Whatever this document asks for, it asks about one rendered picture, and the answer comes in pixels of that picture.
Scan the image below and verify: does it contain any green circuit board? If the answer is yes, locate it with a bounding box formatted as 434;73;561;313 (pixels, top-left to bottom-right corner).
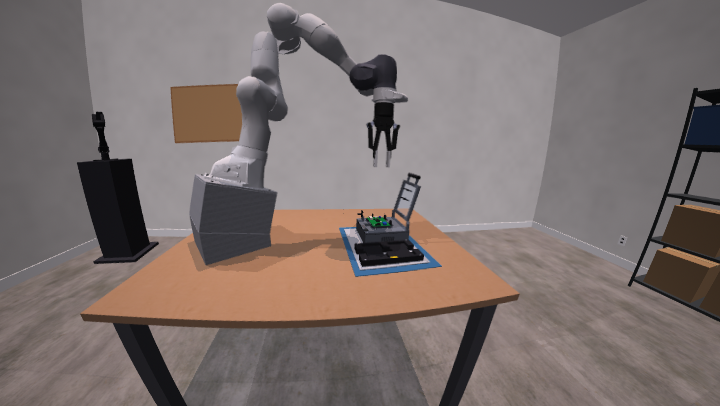
367;216;390;227

